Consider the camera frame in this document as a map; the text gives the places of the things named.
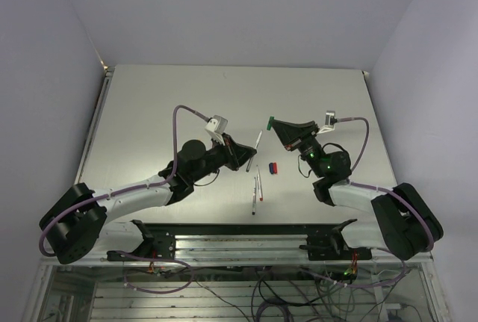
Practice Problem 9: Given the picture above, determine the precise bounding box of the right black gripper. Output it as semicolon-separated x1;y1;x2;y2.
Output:
270;119;326;178

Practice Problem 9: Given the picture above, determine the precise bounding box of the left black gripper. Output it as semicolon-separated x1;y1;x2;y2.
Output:
190;132;257;183

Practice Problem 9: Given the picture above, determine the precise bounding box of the green marker pen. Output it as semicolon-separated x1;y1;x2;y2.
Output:
246;130;263;173

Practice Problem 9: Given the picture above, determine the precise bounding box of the green pen cap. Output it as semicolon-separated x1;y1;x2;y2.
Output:
267;116;274;131

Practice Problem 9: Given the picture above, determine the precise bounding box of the red marker pen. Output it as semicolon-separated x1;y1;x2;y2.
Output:
256;165;264;202

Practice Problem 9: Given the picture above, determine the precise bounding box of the black marker pen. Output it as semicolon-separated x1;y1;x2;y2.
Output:
252;176;258;216

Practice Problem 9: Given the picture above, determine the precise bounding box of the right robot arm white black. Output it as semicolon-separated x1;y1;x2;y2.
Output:
269;115;444;260

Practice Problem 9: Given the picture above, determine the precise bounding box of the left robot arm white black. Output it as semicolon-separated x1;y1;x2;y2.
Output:
39;134;257;264

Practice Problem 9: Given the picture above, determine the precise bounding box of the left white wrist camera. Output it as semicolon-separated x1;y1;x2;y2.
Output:
205;115;228;146

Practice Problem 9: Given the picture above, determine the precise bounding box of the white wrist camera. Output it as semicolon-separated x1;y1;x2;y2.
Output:
318;111;338;134
205;115;228;146

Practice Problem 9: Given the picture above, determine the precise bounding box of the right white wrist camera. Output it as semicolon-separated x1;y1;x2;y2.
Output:
318;111;338;134

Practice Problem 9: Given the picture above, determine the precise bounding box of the black strap loop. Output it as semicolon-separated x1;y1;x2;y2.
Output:
297;155;314;179

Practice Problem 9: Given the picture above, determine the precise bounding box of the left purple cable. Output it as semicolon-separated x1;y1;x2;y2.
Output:
39;105;214;293

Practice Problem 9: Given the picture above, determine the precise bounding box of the purple cable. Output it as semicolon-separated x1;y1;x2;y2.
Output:
298;116;436;289
39;105;214;293

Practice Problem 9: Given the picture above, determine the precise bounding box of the aluminium frame rail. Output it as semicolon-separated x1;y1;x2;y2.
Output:
40;234;430;267

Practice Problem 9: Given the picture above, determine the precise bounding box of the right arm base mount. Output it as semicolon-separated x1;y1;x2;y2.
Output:
299;219;372;261

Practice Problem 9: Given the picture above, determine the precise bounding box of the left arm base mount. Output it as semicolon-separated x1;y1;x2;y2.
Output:
106;220;176;262

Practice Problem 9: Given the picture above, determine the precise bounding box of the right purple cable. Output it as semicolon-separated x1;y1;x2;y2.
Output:
298;116;436;289

